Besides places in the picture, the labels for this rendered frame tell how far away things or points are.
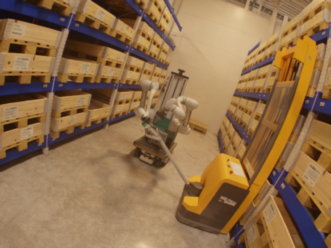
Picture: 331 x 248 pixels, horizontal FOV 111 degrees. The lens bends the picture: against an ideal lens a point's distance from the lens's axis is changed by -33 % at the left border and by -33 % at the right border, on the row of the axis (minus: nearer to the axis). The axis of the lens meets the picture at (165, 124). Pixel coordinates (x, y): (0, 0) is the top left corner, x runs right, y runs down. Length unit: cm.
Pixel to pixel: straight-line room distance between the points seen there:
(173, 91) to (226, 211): 223
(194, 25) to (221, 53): 180
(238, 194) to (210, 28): 715
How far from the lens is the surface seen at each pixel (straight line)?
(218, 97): 765
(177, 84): 319
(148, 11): 433
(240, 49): 800
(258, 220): 205
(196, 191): 242
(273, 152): 202
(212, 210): 222
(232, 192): 207
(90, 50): 345
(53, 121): 280
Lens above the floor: 167
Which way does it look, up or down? 15 degrees down
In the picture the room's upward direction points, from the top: 20 degrees clockwise
